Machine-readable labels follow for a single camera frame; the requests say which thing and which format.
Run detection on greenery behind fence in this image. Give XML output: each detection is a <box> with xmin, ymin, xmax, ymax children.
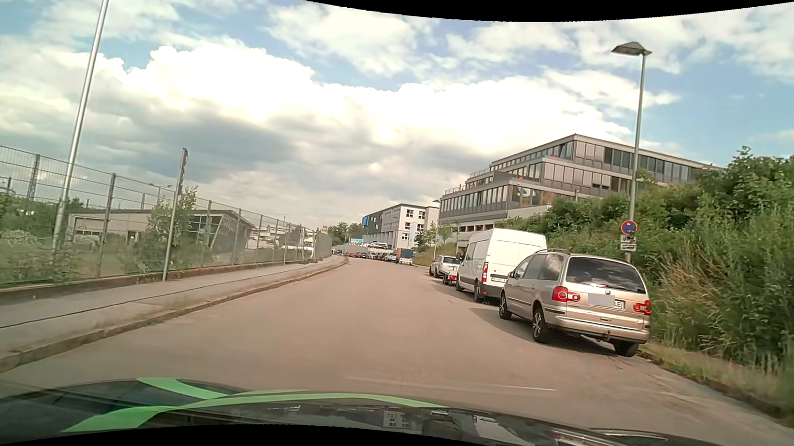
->
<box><xmin>0</xmin><ymin>167</ymin><xmax>299</xmax><ymax>330</ymax></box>

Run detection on overgrown bushy bank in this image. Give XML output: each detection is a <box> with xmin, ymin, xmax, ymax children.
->
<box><xmin>493</xmin><ymin>98</ymin><xmax>794</xmax><ymax>386</ymax></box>

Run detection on lamp post with road signs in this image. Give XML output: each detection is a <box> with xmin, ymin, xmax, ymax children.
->
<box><xmin>590</xmin><ymin>39</ymin><xmax>657</xmax><ymax>266</ymax></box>

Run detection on white building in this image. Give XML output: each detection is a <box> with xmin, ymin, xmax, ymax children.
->
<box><xmin>360</xmin><ymin>199</ymin><xmax>441</xmax><ymax>254</ymax></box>

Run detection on low grey building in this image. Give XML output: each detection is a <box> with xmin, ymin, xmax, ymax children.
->
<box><xmin>65</xmin><ymin>194</ymin><xmax>258</xmax><ymax>257</ymax></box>

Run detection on road sign on post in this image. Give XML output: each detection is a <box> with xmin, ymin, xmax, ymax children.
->
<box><xmin>160</xmin><ymin>147</ymin><xmax>190</xmax><ymax>283</ymax></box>

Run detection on grass verge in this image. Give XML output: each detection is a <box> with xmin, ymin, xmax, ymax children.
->
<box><xmin>628</xmin><ymin>337</ymin><xmax>794</xmax><ymax>440</ymax></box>

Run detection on white pickup vehicle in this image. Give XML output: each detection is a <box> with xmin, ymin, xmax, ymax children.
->
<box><xmin>428</xmin><ymin>253</ymin><xmax>462</xmax><ymax>287</ymax></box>

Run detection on grey asphalt road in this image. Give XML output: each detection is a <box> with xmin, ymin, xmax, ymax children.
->
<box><xmin>0</xmin><ymin>223</ymin><xmax>794</xmax><ymax>446</ymax></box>

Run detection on white van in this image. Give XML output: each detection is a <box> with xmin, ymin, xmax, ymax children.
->
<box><xmin>453</xmin><ymin>224</ymin><xmax>550</xmax><ymax>310</ymax></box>

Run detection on row of parked cars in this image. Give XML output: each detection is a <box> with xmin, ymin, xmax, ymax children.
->
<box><xmin>330</xmin><ymin>238</ymin><xmax>416</xmax><ymax>266</ymax></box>

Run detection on beige estate car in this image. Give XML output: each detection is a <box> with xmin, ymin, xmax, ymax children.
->
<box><xmin>495</xmin><ymin>244</ymin><xmax>658</xmax><ymax>359</ymax></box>

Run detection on large glass office building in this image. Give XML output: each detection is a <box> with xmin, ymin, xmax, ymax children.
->
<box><xmin>436</xmin><ymin>120</ymin><xmax>725</xmax><ymax>265</ymax></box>

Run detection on wire mesh fence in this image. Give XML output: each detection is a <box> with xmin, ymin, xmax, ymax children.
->
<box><xmin>0</xmin><ymin>135</ymin><xmax>340</xmax><ymax>335</ymax></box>

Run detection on grey pavement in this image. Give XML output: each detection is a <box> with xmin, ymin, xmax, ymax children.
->
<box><xmin>0</xmin><ymin>223</ymin><xmax>350</xmax><ymax>414</ymax></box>

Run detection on trees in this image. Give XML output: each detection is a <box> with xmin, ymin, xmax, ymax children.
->
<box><xmin>326</xmin><ymin>219</ymin><xmax>367</xmax><ymax>248</ymax></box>

